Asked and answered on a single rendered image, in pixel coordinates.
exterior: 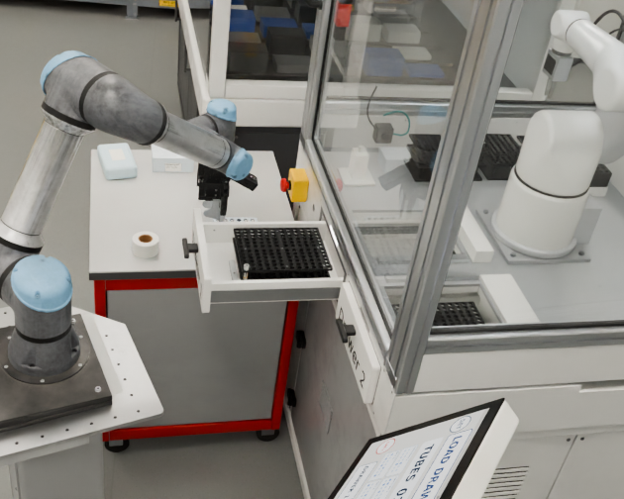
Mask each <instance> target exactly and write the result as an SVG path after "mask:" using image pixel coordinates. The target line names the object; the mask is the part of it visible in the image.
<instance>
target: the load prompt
mask: <svg viewBox="0 0 624 499"><path fill-rule="evenodd" d="M473 429H474V428H473ZM473 429H469V430H466V431H462V432H459V433H455V434H452V435H449V436H448V437H447V439H446V441H445V442H444V444H443V446H442V447H441V449H440V451H439V453H438V454H437V456H436V458H435V459H434V461H433V463H432V464H431V466H430V468H429V469H428V471H427V473H426V475H425V476H424V478H423V480H422V481H421V483H420V485H419V486H418V488H417V490H416V491H415V493H414V495H413V497H412V498H411V499H435V497H436V495H437V494H438V492H439V490H440V488H441V486H442V485H443V483H444V481H445V479H446V478H447V476H448V474H449V472H450V470H451V469H452V467H453V465H454V463H455V461H456V460H457V458H458V456H459V454H460V453H461V451H462V449H463V447H464V445H465V444H466V442H467V440H468V437H469V436H470V434H471V432H472V430H473Z"/></svg>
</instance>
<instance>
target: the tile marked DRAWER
mask: <svg viewBox="0 0 624 499"><path fill-rule="evenodd" d="M377 463H378V461H375V462H372V463H368V464H365V465H361V466H359V468H358V469H357V471H356V472H355V474H354V475H353V477H352V478H351V480H350V481H349V483H348V484H347V485H346V487H345V488H344V490H343V491H342V493H341V494H340V496H339V497H338V499H354V498H355V496H356V495H357V493H358V492H359V490H360V489H361V487H362V486H363V484H364V482H365V481H366V479H367V478H368V476H369V475H370V473H371V472H372V470H373V469H374V467H375V466H376V464H377Z"/></svg>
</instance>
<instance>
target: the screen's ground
mask: <svg viewBox="0 0 624 499"><path fill-rule="evenodd" d="M488 409H489V408H488ZM488 409H484V410H481V411H478V412H475V414H474V416H473V418H472V420H471V421H470V423H469V425H468V427H467V430H469V429H473V428H474V429H473V430H472V432H471V434H470V436H469V437H468V440H467V442H466V444H465V445H464V447H463V449H462V451H461V453H460V454H459V456H458V458H457V460H456V461H455V463H454V465H453V467H452V469H451V470H450V472H449V474H448V476H447V478H446V479H445V481H444V483H443V485H442V486H441V488H440V490H439V492H438V494H437V495H436V497H435V499H440V497H441V495H442V493H443V491H444V490H445V488H446V486H447V484H448V482H449V481H450V479H451V477H452V475H453V473H454V472H455V470H456V468H457V466H458V464H459V463H460V461H461V459H462V457H463V455H464V454H465V452H466V450H467V448H468V446H469V444H470V442H471V440H472V438H473V437H474V435H475V433H476V431H477V429H478V427H479V426H480V424H481V422H482V420H483V418H484V417H485V415H486V413H487V411H488ZM454 420H455V419H452V420H449V421H446V422H442V423H439V424H436V425H433V426H429V427H426V428H423V429H419V430H416V431H413V432H409V433H406V434H403V435H400V436H399V438H398V439H397V441H396V442H395V444H394V445H393V447H392V448H391V450H390V451H389V452H391V451H395V450H398V449H404V448H408V447H411V446H415V445H418V444H420V445H419V447H418V448H417V449H416V450H415V452H414V454H413V455H412V457H411V459H410V460H409V462H408V463H407V465H406V467H405V468H404V470H403V471H402V473H401V475H400V476H399V478H398V479H397V481H396V483H395V484H394V486H393V487H392V489H391V491H390V492H389V494H388V495H387V497H386V499H389V497H390V496H391V494H392V493H393V491H394V490H395V489H399V488H403V487H407V486H411V485H415V486H414V488H413V489H412V491H411V493H410V494H409V496H408V498H407V499H411V498H412V497H413V495H414V493H415V491H416V490H417V488H418V486H419V485H420V483H421V481H422V480H423V478H424V476H425V475H426V473H427V471H428V469H429V468H430V466H431V464H432V463H433V461H434V459H435V458H436V456H437V454H438V453H439V451H440V449H441V447H442V446H443V444H444V442H445V441H446V439H447V437H448V436H449V435H446V433H447V431H448V430H449V428H450V426H451V425H452V423H453V421H454ZM464 431H466V430H464ZM381 442H382V441H380V442H376V443H373V444H371V446H370V447H369V449H368V450H367V451H366V453H365V454H364V456H363V458H362V459H361V461H360V462H359V463H358V465H357V466H356V468H355V469H354V471H353V472H352V474H351V475H350V477H349V478H348V479H347V481H346V482H345V484H344V485H343V487H342V488H341V490H340V491H339V492H338V494H337V495H336V497H335V498H334V499H338V497H339V496H340V494H341V493H342V491H343V490H344V488H345V487H346V485H347V484H348V483H349V481H350V480H351V478H352V477H353V475H354V474H355V472H356V471H357V469H358V468H359V466H361V465H365V464H368V463H372V462H375V461H378V463H377V464H376V466H375V467H374V469H373V470H372V472H371V473H370V475H369V476H368V478H367V479H366V481H365V482H364V484H363V486H362V487H361V489H360V490H359V492H358V493H357V495H356V496H355V498H354V499H356V498H357V497H358V495H359V494H360V492H361V491H362V489H363V488H364V486H365V484H366V483H367V481H368V480H369V478H370V477H371V475H372V474H373V472H374V470H375V469H376V467H377V466H378V464H379V463H380V461H381V460H382V458H383V457H384V455H385V453H382V454H379V455H375V456H372V455H373V454H374V452H375V451H376V449H377V448H378V446H379V445H380V443H381ZM386 453H387V452H386Z"/></svg>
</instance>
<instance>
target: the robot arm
mask: <svg viewBox="0 0 624 499"><path fill-rule="evenodd" d="M41 84H42V89H43V91H44V93H45V95H46V97H45V99H44V101H43V104H42V106H41V109H42V111H43V113H44V115H45V118H44V120H43V123H42V125H41V127H40V130H39V132H38V134H37V137H36V139H35V141H34V143H33V146H32V148H31V150H30V153H29V155H28V157H27V160H26V162H25V164H24V166H23V169H22V171H21V173H20V176H19V178H18V180H17V183H16V185H15V187H14V190H13V192H12V194H11V196H10V199H9V201H8V203H7V206H6V208H5V210H4V213H3V215H2V217H1V218H0V299H2V300H3V301H4V302H5V303H6V304H7V305H8V306H9V307H11V308H12V310H13V311H14V317H15V329H14V332H13V334H12V337H11V339H10V341H9V345H8V358H9V361H10V363H11V364H12V365H13V367H14V368H16V369H17V370H18V371H20V372H22V373H24V374H27V375H31V376H36V377H47V376H53V375H57V374H60V373H63V372H65V371H67V370H68V369H70V368H71V367H72V366H74V365H75V363H76V362H77V360H78V359H79V356H80V341H79V338H78V335H77V333H76V331H75V329H74V328H73V326H72V299H71V296H72V290H73V288H72V282H71V276H70V273H69V271H68V269H67V267H66V266H65V265H64V264H63V263H62V262H61V261H59V260H58V259H56V258H54V257H51V256H49V257H45V256H44V255H41V254H40V252H41V249H42V247H43V245H44V240H43V238H42V236H41V231H42V229H43V227H44V225H45V222H46V220H47V218H48V216H49V213H50V211H51V209H52V205H53V203H54V201H55V199H56V196H57V194H58V192H59V190H60V187H61V185H62V183H63V182H64V180H65V177H66V175H67V173H68V171H69V168H70V166H71V164H72V162H73V159H74V157H75V155H76V153H77V150H78V148H79V146H80V144H81V141H82V139H83V137H84V136H85V135H86V134H89V133H92V132H94V131H95V129H98V130H100V131H103V132H105V133H108V134H110V135H113V136H116V137H119V138H122V139H125V140H128V141H131V142H134V143H137V144H139V145H142V146H150V145H155V146H157V147H160V148H162V149H165V150H169V151H171V152H174V153H176V154H178V155H181V156H184V157H186V158H189V159H191V160H194V161H196V162H198V169H197V185H196V186H199V192H198V200H205V201H203V203H202V205H203V207H204V208H208V209H206V210H204V213H203V214H204V216H205V217H209V218H213V219H217V220H219V222H224V221H225V218H226V213H227V205H228V197H229V191H230V183H229V182H230V180H231V179H232V180H233V181H235V182H237V183H239V184H241V185H243V186H244V187H246V188H248V189H250V190H252V191H254V190H255V189H256V188H257V187H258V178H257V177H256V176H254V175H253V174H251V173H250V171H251V169H252V167H253V163H254V160H253V157H252V155H251V154H250V153H248V152H247V151H246V150H245V149H243V148H240V147H239V146H237V145H236V144H235V131H236V121H237V107H236V105H235V104H234V103H233V102H231V101H230V100H227V99H213V100H211V101H210V102H209V103H208V105H207V109H206V111H207V113H205V114H202V115H201V116H198V117H195V118H193V119H190V120H187V121H185V120H183V119H181V118H179V117H177V116H175V115H172V114H170V113H168V112H166V110H165V108H164V107H163V105H162V104H160V103H159V102H157V101H156V100H154V99H152V98H151V97H149V96H148V95H147V94H145V93H144V92H143V91H141V90H140V89H139V88H138V87H136V86H135V85H134V84H133V83H131V82H130V81H129V80H127V79H126V78H124V77H123V76H121V75H119V74H118V73H116V72H115V71H113V70H111V69H110V68H108V67H107V66H105V65H103V64H102V63H100V62H99V61H98V60H97V59H96V58H94V57H92V56H90V55H87V54H85V53H83V52H81V51H77V50H68V51H64V52H63V53H61V54H58V55H56V56H55V57H53V58H52V59H51V60H50V61H49V62H48V63H47V65H46V66H45V68H44V70H43V72H42V75H41ZM198 181H199V182H198ZM205 194H206V196H205Z"/></svg>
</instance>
